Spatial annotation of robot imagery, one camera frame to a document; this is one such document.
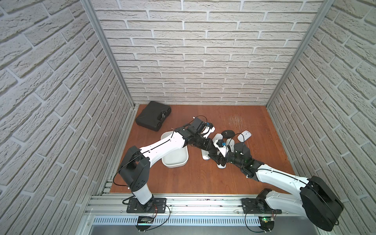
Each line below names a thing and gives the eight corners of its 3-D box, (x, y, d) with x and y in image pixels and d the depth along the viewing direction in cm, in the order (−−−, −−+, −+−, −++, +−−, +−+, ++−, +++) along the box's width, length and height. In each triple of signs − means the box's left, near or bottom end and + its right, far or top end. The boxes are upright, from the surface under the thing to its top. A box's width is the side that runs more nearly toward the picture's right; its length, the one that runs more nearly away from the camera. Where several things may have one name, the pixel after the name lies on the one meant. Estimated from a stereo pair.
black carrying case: (134, 123, 108) (132, 119, 105) (152, 103, 122) (150, 99, 118) (157, 132, 103) (155, 128, 100) (172, 110, 117) (172, 106, 113)
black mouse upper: (222, 138, 102) (222, 136, 100) (221, 131, 105) (221, 129, 104) (235, 138, 102) (235, 136, 100) (233, 131, 105) (234, 130, 104)
